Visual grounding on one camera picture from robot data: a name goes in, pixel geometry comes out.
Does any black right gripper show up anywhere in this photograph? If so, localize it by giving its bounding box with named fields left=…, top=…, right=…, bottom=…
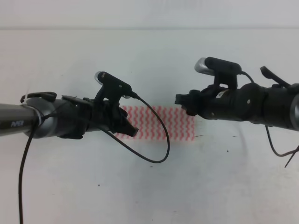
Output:
left=175, top=86, right=243, bottom=121

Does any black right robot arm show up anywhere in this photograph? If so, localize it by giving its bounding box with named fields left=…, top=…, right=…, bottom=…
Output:
left=175, top=66, right=299, bottom=131

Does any black camera cable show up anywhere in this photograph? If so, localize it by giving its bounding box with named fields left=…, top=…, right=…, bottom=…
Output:
left=18, top=92, right=171, bottom=224
left=239, top=71, right=299, bottom=168

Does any black right camera cable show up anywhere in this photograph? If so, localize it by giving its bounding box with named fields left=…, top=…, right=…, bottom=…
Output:
left=239, top=71, right=299, bottom=168

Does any pink white wavy striped towel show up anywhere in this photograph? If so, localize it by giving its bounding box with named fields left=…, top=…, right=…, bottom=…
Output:
left=114, top=105, right=196, bottom=142

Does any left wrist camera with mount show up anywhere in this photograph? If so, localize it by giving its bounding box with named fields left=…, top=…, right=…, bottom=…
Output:
left=93, top=71, right=132, bottom=106

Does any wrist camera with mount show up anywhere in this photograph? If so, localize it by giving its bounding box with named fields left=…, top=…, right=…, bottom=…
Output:
left=93, top=71, right=132, bottom=106
left=194, top=57, right=242, bottom=90

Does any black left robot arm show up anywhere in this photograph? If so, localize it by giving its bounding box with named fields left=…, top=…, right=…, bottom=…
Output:
left=0, top=92, right=138, bottom=140

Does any black left camera cable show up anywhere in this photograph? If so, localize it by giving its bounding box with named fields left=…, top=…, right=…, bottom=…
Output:
left=18, top=92, right=171, bottom=224

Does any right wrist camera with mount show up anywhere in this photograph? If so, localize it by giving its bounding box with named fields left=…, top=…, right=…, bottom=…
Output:
left=194, top=57, right=242, bottom=90

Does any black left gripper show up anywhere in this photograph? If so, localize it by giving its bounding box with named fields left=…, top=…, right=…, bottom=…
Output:
left=79, top=98, right=138, bottom=137

